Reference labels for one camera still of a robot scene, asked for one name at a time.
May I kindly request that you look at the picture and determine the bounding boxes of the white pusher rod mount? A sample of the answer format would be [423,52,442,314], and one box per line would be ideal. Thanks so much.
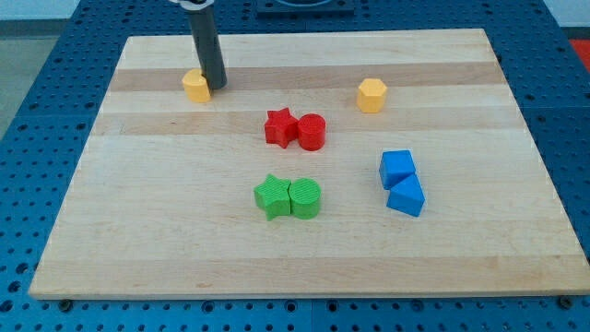
[170,0,214,10]

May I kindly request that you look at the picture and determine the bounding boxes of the yellow heart block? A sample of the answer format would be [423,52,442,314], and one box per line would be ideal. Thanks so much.
[182,68,211,103]

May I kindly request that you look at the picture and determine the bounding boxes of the wooden board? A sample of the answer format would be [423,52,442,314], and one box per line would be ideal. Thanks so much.
[29,29,589,300]

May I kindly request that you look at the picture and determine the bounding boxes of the red star block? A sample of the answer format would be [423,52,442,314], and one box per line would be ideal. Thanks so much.
[264,107,299,148]

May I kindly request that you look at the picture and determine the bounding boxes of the red cylinder block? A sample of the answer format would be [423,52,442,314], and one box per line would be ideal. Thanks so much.
[298,113,326,151]

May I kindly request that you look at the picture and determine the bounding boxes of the yellow hexagon block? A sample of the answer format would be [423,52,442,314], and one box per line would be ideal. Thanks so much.
[356,78,387,113]

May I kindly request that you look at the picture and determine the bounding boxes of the green star block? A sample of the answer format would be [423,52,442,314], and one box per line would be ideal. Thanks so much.
[254,174,291,221]

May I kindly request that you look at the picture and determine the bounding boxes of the green cylinder block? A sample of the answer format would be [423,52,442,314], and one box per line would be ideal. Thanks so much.
[289,178,322,219]

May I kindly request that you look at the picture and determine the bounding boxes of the blue cube block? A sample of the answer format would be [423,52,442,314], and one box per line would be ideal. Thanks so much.
[379,149,416,189]

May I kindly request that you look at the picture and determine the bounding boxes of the blue triangle block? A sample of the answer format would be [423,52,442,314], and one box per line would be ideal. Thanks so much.
[386,174,425,217]

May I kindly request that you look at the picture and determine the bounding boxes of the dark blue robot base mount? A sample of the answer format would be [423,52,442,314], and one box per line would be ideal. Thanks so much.
[255,0,356,18]

